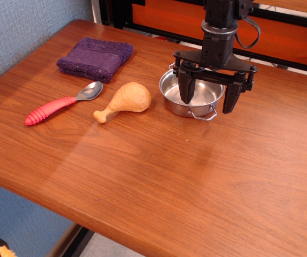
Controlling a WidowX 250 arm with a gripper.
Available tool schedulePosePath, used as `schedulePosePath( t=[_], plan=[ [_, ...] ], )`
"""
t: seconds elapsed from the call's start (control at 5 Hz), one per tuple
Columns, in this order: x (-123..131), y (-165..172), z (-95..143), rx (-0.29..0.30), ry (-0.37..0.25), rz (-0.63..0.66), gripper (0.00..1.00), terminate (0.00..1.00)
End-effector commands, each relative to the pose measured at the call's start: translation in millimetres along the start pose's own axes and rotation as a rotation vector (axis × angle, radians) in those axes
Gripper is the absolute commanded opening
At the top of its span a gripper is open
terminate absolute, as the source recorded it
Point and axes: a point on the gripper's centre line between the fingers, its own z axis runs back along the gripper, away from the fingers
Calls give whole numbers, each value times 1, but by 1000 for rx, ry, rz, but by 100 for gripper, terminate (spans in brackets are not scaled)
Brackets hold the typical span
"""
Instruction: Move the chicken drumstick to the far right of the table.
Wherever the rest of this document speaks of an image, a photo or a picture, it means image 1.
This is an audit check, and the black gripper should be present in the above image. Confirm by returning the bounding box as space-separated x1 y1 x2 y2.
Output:
173 25 258 114

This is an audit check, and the red handled spoon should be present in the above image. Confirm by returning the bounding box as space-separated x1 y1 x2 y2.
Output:
24 81 103 126

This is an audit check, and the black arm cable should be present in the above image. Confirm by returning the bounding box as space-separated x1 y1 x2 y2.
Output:
234 15 262 50

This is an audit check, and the purple folded towel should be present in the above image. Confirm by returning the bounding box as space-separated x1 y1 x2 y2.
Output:
57 37 134 83

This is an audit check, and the toy chicken drumstick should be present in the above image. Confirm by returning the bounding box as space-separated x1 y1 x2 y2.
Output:
93 82 151 124

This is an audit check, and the orange black frame background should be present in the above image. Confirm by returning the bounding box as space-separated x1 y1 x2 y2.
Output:
99 1 307 71

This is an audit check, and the small steel pot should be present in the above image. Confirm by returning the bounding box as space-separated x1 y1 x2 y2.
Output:
159 63 225 121

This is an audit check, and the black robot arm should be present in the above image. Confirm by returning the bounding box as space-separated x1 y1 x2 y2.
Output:
173 1 260 114

